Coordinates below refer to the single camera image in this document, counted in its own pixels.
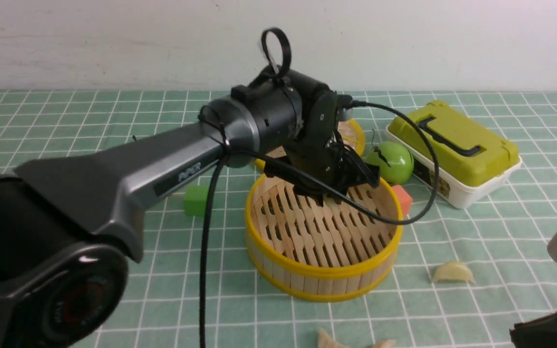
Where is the green lidded white box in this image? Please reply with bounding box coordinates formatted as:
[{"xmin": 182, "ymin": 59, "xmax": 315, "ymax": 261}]
[{"xmin": 408, "ymin": 101, "xmax": 523, "ymax": 209}]

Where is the green apple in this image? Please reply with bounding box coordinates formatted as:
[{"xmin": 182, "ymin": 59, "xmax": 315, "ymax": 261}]
[{"xmin": 365, "ymin": 131, "xmax": 415, "ymax": 186}]

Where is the beige dumpling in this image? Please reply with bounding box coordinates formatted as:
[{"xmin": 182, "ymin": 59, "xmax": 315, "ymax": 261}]
[{"xmin": 317, "ymin": 328, "xmax": 349, "ymax": 348}]

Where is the bamboo steamer tray yellow rim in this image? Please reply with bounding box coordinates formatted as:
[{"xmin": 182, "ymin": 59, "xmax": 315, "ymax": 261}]
[{"xmin": 245, "ymin": 172, "xmax": 404, "ymax": 303}]

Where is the pale yellow dumpling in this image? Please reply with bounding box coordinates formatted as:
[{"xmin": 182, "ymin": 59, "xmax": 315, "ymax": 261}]
[{"xmin": 431, "ymin": 261, "xmax": 476, "ymax": 284}]

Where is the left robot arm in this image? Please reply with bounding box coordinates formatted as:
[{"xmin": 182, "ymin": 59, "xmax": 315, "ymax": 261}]
[{"xmin": 0, "ymin": 68, "xmax": 380, "ymax": 348}]

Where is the green cube block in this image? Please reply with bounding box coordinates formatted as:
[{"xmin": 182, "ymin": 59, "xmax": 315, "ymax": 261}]
[{"xmin": 183, "ymin": 185, "xmax": 209, "ymax": 217}]

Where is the woven bamboo steamer lid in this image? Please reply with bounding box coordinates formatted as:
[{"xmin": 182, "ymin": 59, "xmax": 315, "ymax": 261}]
[{"xmin": 254, "ymin": 119, "xmax": 366, "ymax": 171}]

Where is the green checkered tablecloth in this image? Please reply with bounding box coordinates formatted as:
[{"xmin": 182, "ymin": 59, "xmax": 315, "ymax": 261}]
[{"xmin": 0, "ymin": 90, "xmax": 557, "ymax": 348}]

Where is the white dumpling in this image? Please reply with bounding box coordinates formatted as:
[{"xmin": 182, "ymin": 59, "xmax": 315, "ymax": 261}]
[{"xmin": 372, "ymin": 339, "xmax": 396, "ymax": 348}]

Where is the orange pink cube block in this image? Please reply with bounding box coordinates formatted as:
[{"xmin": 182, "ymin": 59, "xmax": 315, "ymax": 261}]
[{"xmin": 391, "ymin": 185, "xmax": 413, "ymax": 217}]

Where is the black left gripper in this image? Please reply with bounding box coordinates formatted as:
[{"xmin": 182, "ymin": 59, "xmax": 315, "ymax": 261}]
[{"xmin": 282, "ymin": 92, "xmax": 380, "ymax": 195}]

